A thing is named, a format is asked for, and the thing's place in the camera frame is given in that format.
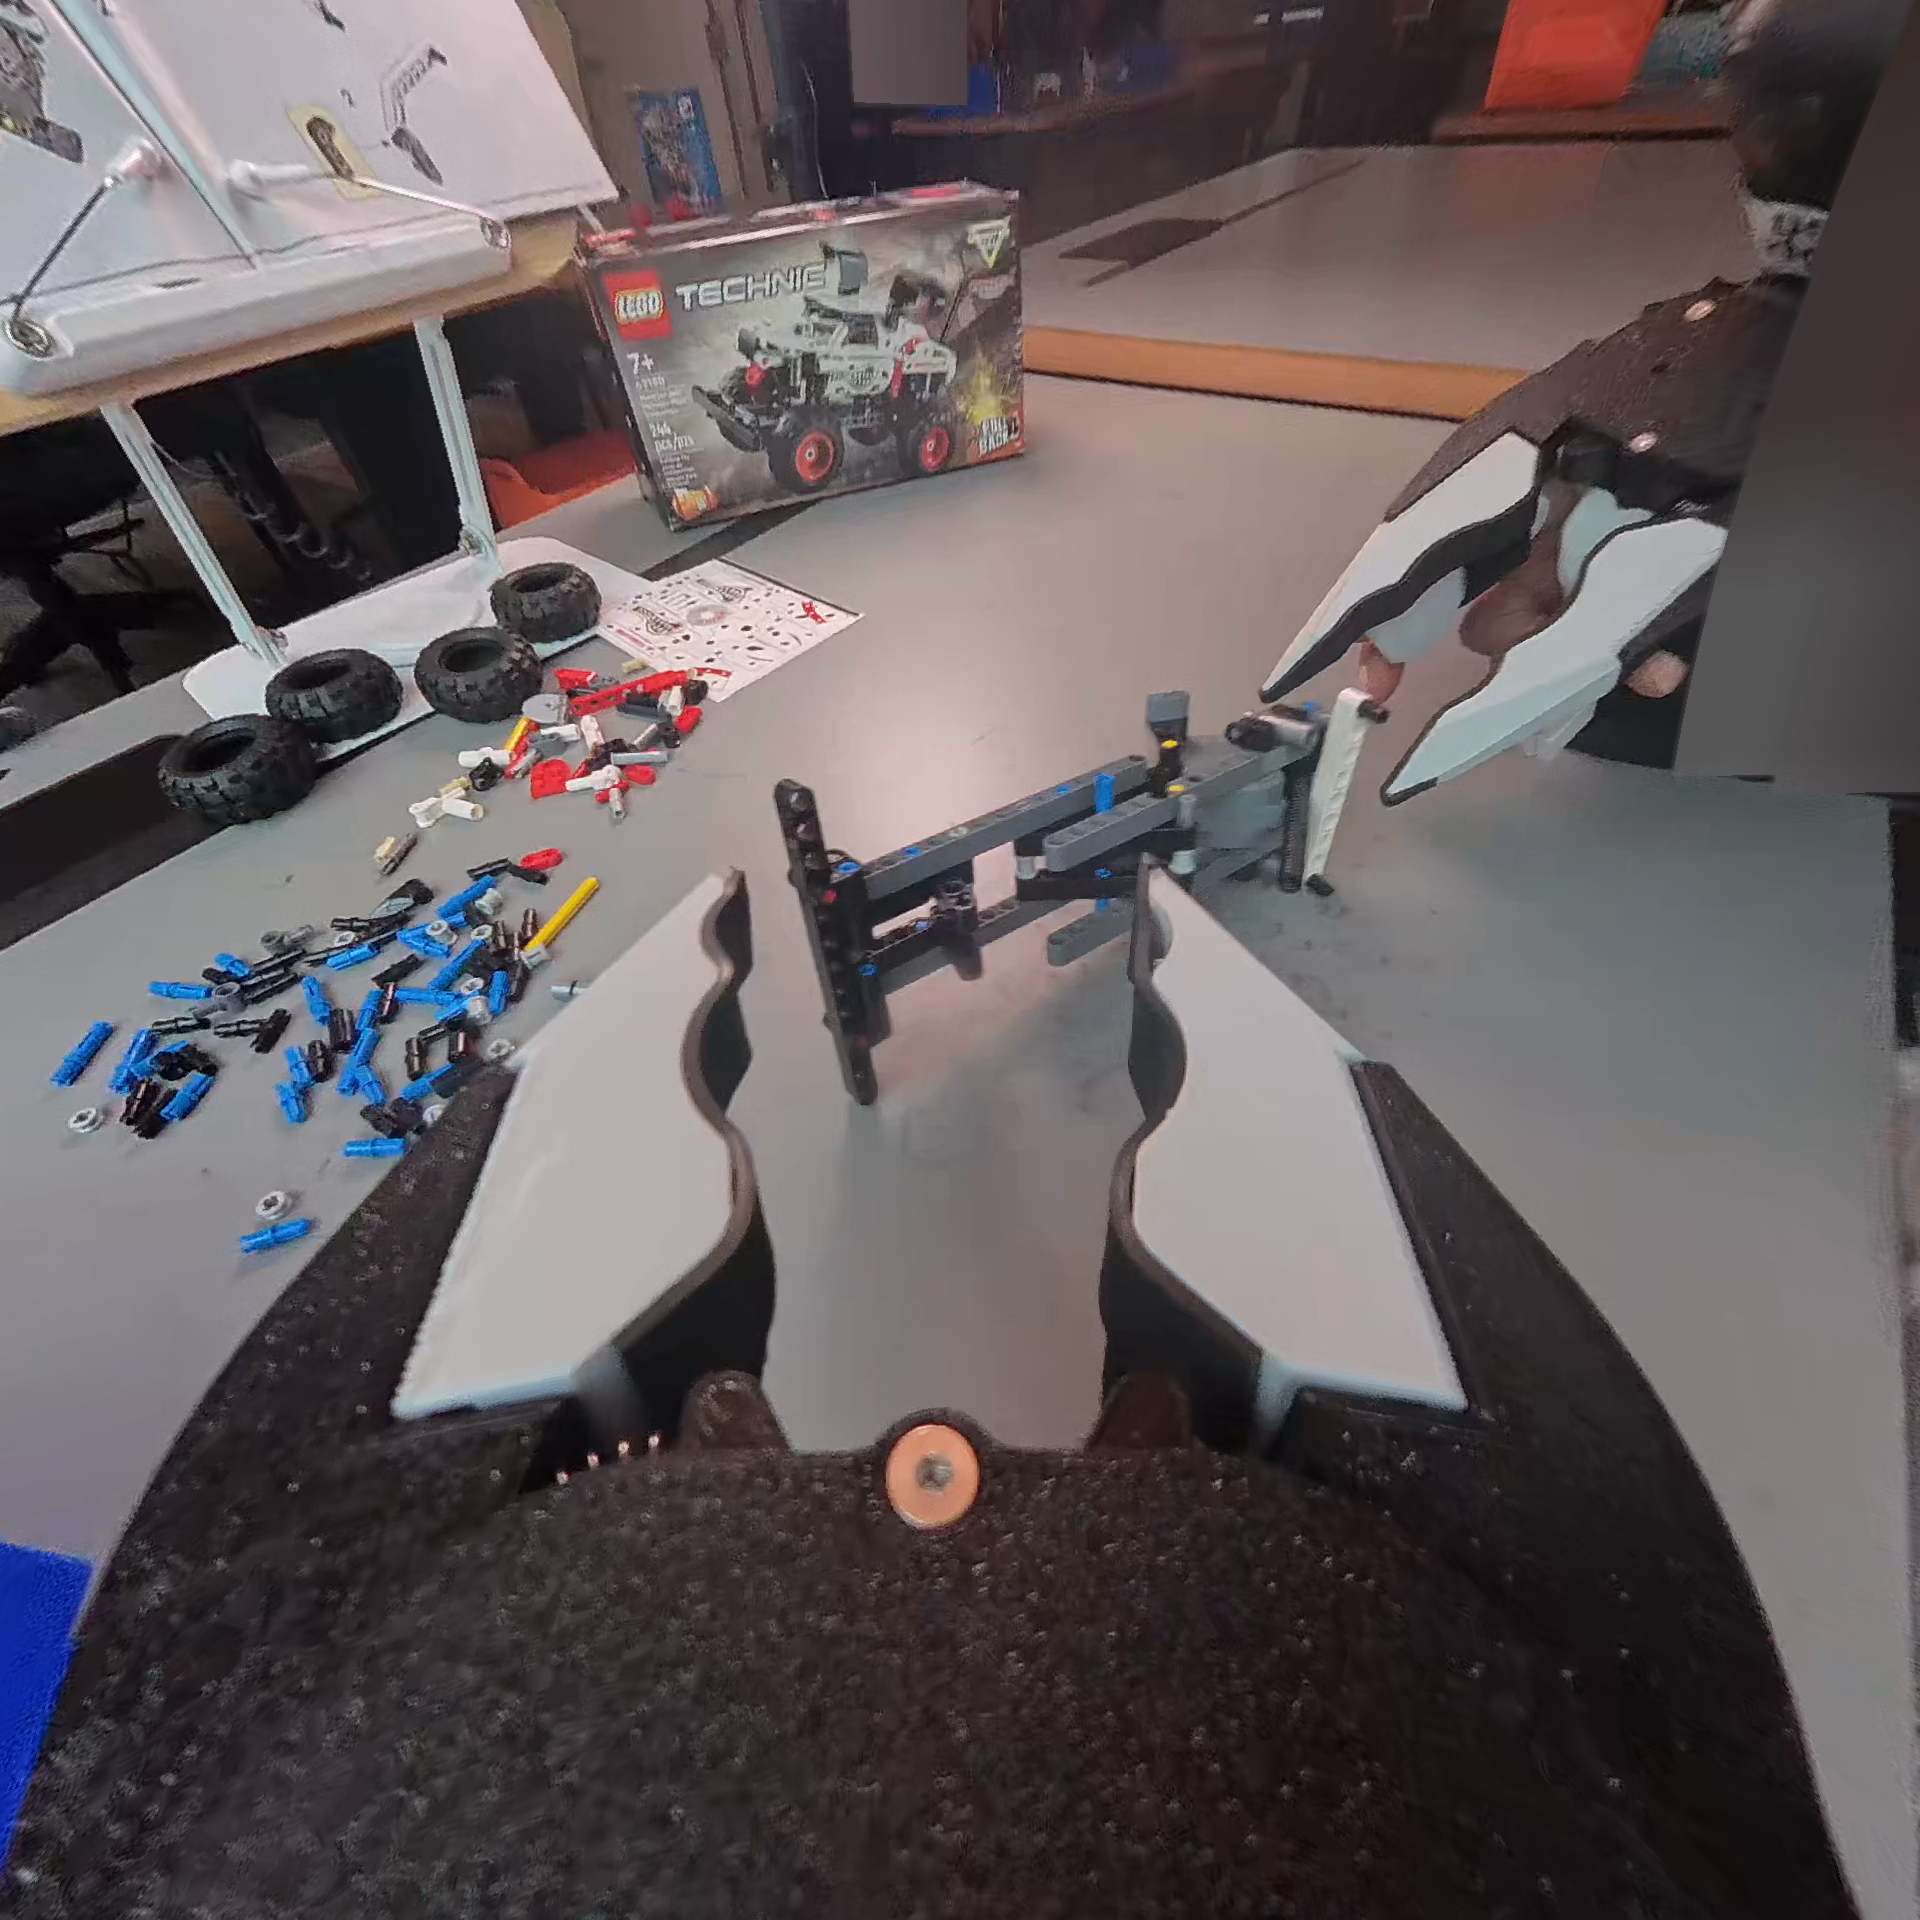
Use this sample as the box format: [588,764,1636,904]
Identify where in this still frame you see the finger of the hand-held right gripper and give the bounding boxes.
[1259,433,1547,707]
[1381,513,1731,806]

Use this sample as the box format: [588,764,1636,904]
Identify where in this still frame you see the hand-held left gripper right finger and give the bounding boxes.
[1110,862,1469,1420]

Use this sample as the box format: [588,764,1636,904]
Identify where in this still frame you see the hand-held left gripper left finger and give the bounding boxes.
[392,867,769,1424]

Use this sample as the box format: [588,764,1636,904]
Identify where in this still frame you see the white perforated toy beam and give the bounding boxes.
[1303,691,1375,889]

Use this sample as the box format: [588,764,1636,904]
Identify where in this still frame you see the grey toy chassis assembly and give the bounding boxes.
[773,691,1353,1109]

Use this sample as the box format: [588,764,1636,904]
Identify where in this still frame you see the person's right hand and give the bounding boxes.
[1353,480,1693,707]

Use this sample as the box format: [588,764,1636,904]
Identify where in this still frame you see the wooden board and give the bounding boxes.
[1024,326,1532,426]

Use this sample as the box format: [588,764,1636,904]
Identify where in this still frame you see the grey table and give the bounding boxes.
[1020,139,1760,380]

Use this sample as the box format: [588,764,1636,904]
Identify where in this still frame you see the orange box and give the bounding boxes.
[1485,0,1671,113]

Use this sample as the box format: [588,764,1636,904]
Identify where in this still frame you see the pile of small toy pins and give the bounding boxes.
[48,848,600,1168]

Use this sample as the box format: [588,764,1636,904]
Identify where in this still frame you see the white sticker sheet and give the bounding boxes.
[597,558,863,704]

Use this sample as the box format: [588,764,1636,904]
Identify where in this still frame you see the black rubber tyres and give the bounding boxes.
[182,539,632,721]

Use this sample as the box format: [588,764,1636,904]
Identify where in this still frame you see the toy truck set box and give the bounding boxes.
[575,184,1027,530]

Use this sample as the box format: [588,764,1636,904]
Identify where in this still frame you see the orange crate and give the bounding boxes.
[477,433,643,530]

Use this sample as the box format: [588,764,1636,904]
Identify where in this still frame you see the blue poster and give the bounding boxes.
[625,88,724,214]

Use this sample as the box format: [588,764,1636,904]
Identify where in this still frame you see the instruction booklet stand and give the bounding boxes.
[0,0,622,400]

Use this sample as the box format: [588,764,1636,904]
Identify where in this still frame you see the white metal stand frame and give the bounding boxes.
[96,316,505,670]

